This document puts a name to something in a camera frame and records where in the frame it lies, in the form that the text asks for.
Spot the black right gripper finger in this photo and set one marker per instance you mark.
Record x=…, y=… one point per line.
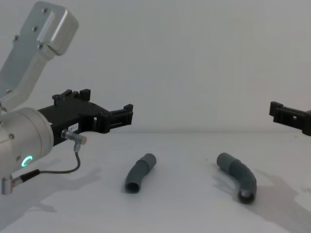
x=291, y=116

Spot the white curtain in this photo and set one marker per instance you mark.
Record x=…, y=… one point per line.
x=175, y=60

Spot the white table cloth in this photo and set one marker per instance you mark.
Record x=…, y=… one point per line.
x=175, y=213

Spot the grey bent pipe elbow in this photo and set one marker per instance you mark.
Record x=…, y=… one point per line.
x=138, y=172
x=240, y=172

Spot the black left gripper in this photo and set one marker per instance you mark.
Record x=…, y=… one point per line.
x=73, y=114

